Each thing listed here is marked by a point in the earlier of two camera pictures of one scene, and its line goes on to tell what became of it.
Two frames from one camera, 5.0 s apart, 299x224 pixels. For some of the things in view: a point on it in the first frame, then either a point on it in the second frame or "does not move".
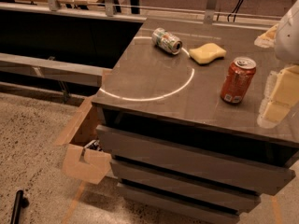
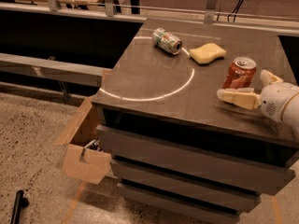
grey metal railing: (51, 7) does not move
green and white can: (166, 41) does not move
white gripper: (288, 37) -> (275, 101)
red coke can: (237, 79) does not move
